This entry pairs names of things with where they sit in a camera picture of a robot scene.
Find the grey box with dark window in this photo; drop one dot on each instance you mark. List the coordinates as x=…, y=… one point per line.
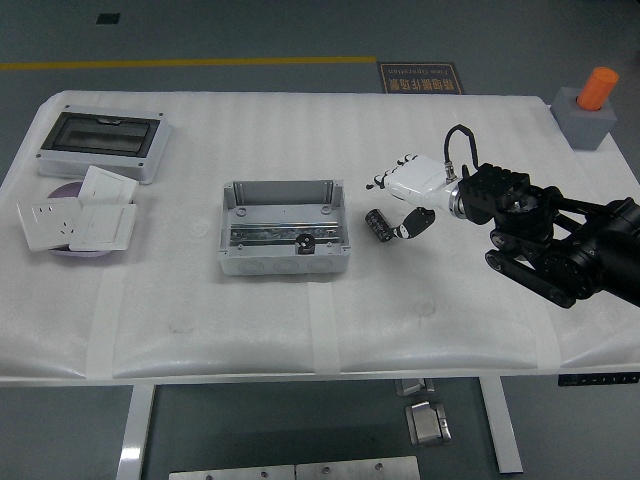
x=100, y=132

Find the black floor sign mat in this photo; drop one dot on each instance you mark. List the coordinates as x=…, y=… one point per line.
x=420, y=79

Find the black cylindrical battery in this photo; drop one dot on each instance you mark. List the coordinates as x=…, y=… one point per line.
x=379, y=226
x=305, y=244

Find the white tape strip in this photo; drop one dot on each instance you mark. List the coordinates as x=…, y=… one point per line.
x=104, y=330

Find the dark floor hatch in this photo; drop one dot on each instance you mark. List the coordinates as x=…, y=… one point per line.
x=107, y=19

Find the white foam table mat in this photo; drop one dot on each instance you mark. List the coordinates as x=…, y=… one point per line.
x=280, y=135

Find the white wall switch panel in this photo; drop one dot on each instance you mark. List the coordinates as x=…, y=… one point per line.
x=105, y=227
x=107, y=186

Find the white wall socket panel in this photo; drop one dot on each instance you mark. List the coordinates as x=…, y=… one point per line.
x=47, y=225

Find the small silver metal bracket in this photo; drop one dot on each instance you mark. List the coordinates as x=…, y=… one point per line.
x=412, y=387

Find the black table control panel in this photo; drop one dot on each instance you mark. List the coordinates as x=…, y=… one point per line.
x=597, y=379

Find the silver metal hinge block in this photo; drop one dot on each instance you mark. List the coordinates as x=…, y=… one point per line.
x=425, y=425

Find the metal mounting rail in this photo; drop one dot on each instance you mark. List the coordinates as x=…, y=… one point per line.
x=265, y=233

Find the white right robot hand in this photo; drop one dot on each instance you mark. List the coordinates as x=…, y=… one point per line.
x=417, y=180

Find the white table leg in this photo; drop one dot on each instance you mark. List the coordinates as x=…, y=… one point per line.
x=135, y=430
x=502, y=430

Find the purple round plate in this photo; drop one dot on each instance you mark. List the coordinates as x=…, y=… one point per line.
x=67, y=192

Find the open grey junction box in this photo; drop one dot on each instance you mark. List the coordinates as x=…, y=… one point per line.
x=265, y=262

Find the orange cylinder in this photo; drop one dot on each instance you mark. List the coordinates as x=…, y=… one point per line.
x=597, y=89

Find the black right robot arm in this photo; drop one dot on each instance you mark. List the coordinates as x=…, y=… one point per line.
x=540, y=210

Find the grey metal base plate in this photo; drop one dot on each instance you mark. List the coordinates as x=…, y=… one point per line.
x=230, y=473
x=357, y=469

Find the grey block holder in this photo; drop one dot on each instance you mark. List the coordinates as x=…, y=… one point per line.
x=585, y=127

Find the yellow floor tape line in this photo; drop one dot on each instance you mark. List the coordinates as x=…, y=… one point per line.
x=190, y=63

